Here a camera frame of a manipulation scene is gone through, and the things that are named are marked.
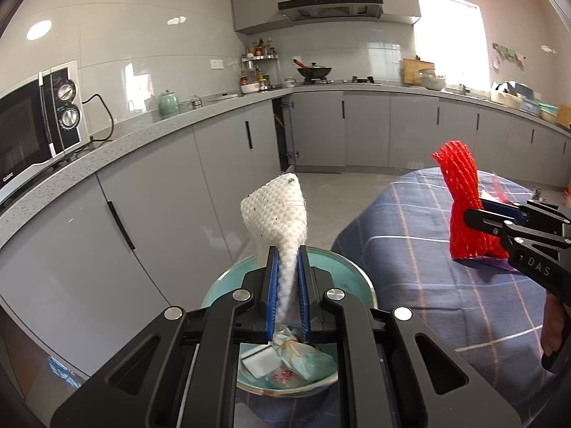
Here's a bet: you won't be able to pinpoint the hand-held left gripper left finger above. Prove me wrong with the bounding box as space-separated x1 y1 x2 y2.
50 246 279 428

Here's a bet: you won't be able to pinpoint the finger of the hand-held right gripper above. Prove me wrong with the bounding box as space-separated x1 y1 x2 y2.
482 198 571 226
463 207 571 250

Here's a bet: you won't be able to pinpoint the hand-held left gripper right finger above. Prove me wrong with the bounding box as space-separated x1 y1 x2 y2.
298 245 522 428

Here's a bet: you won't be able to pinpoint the teal trash bin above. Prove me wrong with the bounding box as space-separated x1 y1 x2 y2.
201 246 373 399

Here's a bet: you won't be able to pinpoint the red foam fruit net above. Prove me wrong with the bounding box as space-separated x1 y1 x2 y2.
431 140 509 260

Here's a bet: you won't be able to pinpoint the green-white wrapper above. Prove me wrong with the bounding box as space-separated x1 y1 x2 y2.
272 327 337 382

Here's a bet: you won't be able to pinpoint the white small box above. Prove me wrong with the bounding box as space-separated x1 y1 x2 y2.
241 348 279 377

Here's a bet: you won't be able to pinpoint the white foam fruit net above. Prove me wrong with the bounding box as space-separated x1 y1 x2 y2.
240 172 309 324

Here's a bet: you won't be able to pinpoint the clear plastic wrapper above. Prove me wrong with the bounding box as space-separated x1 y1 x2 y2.
268 366 304 386

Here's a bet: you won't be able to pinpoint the person's right hand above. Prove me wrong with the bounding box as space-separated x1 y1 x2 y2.
541 294 566 354

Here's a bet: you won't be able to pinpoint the blue white countertop appliance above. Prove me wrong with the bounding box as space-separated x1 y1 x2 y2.
520 87 542 114

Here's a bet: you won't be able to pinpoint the white dish container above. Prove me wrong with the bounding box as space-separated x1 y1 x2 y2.
491 81 522 110

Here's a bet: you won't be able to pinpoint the stacked metal bowls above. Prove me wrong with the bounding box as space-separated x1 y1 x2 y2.
419 69 447 91

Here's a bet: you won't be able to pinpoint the grey lower kitchen cabinets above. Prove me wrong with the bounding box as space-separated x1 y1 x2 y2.
0 84 571 393

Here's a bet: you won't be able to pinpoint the wooden cutting board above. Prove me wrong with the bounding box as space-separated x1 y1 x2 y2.
403 58 435 86

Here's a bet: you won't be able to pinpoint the bright window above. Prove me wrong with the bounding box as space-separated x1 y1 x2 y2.
415 0 489 94

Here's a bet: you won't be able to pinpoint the gas stove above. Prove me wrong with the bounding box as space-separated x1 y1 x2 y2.
299 76 382 86

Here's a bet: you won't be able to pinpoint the teal ceramic kettle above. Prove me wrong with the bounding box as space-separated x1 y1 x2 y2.
159 90 181 119

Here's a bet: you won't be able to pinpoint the black wok with lid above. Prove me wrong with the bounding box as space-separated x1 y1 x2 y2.
293 56 333 82

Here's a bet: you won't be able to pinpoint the metal spice rack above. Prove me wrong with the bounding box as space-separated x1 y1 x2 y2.
241 36 279 94

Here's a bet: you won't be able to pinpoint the row of condiment bottles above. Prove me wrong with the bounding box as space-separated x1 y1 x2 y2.
242 36 277 90

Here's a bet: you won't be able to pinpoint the black range hood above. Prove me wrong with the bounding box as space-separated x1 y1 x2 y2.
277 0 384 23

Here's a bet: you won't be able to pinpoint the black silver microwave oven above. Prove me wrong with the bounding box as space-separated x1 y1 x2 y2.
0 60 82 206

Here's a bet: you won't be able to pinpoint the wall hooks with cloths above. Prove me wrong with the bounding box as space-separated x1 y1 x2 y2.
492 42 526 70

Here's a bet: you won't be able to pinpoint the black power cable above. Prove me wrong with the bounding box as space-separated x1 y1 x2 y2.
74 93 114 157

